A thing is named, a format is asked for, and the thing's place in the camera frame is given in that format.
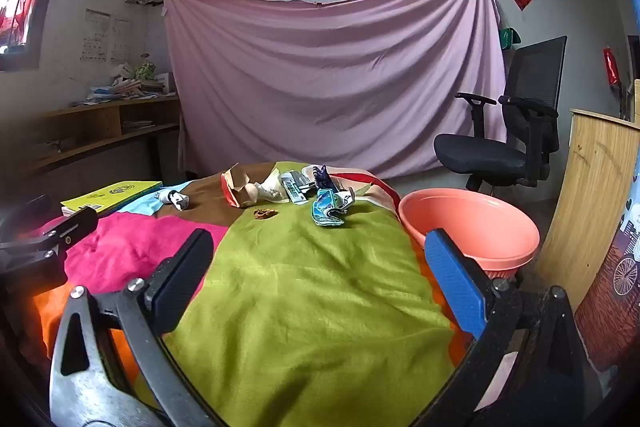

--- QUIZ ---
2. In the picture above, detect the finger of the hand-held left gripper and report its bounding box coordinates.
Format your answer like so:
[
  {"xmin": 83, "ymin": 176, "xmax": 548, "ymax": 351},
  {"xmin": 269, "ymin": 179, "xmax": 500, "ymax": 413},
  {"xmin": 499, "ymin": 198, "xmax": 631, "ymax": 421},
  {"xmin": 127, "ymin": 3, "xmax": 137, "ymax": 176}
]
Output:
[
  {"xmin": 0, "ymin": 206, "xmax": 99, "ymax": 293},
  {"xmin": 0, "ymin": 194, "xmax": 52, "ymax": 233}
]

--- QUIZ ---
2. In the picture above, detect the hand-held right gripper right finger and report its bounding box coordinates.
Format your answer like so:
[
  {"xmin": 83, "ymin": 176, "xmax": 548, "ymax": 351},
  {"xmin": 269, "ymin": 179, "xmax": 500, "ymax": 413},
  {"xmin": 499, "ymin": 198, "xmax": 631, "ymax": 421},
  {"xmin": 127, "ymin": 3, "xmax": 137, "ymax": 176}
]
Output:
[{"xmin": 424, "ymin": 228, "xmax": 592, "ymax": 427}]

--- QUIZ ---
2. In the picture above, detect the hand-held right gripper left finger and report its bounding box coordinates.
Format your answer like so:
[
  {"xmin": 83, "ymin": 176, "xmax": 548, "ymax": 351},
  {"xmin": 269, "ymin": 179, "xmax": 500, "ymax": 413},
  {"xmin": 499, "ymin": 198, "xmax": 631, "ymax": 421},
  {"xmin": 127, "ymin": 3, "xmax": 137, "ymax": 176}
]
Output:
[{"xmin": 48, "ymin": 228, "xmax": 223, "ymax": 427}]

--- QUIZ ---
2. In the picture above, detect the coral plastic basin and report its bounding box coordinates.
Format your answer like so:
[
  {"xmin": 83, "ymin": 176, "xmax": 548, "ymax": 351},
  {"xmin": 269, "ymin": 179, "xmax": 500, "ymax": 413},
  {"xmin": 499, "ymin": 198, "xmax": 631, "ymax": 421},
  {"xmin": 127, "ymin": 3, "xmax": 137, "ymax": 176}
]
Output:
[{"xmin": 398, "ymin": 188, "xmax": 541, "ymax": 280}]

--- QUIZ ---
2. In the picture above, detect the yellow book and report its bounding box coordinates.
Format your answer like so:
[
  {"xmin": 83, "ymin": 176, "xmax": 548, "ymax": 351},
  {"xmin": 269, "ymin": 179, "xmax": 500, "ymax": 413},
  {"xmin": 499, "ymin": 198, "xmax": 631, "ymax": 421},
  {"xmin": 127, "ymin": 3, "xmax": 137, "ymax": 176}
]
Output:
[{"xmin": 61, "ymin": 180, "xmax": 164, "ymax": 217}]

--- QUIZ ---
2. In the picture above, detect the wooden shelf desk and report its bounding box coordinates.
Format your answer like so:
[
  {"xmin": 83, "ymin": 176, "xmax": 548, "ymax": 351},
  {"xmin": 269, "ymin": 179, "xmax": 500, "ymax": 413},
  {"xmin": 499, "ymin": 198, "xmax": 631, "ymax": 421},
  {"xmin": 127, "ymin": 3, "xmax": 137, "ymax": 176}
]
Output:
[{"xmin": 30, "ymin": 94, "xmax": 181, "ymax": 178}]

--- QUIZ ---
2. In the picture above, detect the white crumpled tissue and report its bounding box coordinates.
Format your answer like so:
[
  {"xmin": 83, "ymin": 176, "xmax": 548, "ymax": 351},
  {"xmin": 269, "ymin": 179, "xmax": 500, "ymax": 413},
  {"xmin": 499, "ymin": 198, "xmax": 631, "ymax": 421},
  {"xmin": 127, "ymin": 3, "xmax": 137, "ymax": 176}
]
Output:
[{"xmin": 252, "ymin": 167, "xmax": 291, "ymax": 205}]

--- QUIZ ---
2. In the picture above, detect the patchwork blanket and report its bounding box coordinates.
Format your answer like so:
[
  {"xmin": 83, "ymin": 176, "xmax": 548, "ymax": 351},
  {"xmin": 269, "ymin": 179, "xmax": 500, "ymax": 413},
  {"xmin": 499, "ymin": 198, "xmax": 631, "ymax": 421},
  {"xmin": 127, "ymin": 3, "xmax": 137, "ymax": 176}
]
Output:
[{"xmin": 20, "ymin": 162, "xmax": 481, "ymax": 427}]

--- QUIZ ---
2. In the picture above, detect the blue snack wrapper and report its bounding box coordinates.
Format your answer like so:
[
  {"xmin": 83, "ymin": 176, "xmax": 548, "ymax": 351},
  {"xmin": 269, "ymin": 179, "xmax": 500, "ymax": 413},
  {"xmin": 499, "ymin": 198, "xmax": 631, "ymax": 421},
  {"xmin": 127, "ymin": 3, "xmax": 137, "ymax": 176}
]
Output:
[{"xmin": 311, "ymin": 188, "xmax": 357, "ymax": 228}]

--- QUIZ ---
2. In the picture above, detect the green white packet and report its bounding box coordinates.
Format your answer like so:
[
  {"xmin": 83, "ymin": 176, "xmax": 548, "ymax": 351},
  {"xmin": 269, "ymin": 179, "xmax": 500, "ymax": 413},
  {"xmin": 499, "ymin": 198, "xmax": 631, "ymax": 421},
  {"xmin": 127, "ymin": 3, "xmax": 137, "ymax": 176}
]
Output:
[{"xmin": 280, "ymin": 169, "xmax": 313, "ymax": 206}]

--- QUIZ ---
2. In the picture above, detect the pile of papers and books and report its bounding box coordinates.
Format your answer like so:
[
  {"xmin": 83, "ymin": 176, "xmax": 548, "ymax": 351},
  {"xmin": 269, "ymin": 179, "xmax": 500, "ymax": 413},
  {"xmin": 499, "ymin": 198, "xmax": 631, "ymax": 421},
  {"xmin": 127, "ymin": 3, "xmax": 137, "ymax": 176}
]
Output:
[{"xmin": 75, "ymin": 74, "xmax": 176, "ymax": 105}]

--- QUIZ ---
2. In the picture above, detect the dark purple wrapper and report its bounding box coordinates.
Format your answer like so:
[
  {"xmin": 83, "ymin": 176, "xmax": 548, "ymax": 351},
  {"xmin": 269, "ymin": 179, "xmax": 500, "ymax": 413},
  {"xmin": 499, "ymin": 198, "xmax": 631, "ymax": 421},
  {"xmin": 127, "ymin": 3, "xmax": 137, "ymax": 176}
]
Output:
[{"xmin": 311, "ymin": 165, "xmax": 335, "ymax": 198}]

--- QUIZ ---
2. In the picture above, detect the light wooden cabinet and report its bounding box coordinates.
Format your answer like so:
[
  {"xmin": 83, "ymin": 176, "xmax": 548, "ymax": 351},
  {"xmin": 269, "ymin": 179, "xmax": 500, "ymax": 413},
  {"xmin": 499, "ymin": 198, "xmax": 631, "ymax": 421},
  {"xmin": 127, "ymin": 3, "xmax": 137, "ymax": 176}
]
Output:
[{"xmin": 537, "ymin": 107, "xmax": 640, "ymax": 313}]

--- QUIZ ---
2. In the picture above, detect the black office chair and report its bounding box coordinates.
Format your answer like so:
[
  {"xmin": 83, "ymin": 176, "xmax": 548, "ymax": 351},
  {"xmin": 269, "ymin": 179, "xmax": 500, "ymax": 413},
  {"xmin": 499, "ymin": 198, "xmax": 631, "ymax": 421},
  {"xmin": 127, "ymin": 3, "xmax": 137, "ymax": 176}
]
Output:
[{"xmin": 433, "ymin": 36, "xmax": 568, "ymax": 198}]

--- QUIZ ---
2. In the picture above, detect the pink hanging sheet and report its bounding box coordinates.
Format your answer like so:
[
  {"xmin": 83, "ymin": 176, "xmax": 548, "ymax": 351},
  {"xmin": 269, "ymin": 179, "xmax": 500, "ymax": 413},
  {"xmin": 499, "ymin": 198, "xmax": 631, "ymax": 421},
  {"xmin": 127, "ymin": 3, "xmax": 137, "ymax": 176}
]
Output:
[{"xmin": 162, "ymin": 0, "xmax": 511, "ymax": 180}]

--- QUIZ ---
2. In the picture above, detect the red hanging ornament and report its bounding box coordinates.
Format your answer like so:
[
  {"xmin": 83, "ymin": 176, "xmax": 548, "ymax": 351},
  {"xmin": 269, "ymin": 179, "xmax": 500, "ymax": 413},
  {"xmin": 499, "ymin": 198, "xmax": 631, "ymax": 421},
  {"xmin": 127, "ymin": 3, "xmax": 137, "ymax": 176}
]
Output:
[{"xmin": 602, "ymin": 48, "xmax": 621, "ymax": 88}]

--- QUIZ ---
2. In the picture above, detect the wall calendar sheet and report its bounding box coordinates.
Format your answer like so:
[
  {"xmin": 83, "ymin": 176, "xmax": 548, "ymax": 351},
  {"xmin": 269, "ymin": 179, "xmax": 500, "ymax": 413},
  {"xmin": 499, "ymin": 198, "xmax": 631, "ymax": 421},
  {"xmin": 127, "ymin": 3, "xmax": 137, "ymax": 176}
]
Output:
[
  {"xmin": 80, "ymin": 9, "xmax": 112, "ymax": 62},
  {"xmin": 110, "ymin": 18, "xmax": 133, "ymax": 62}
]

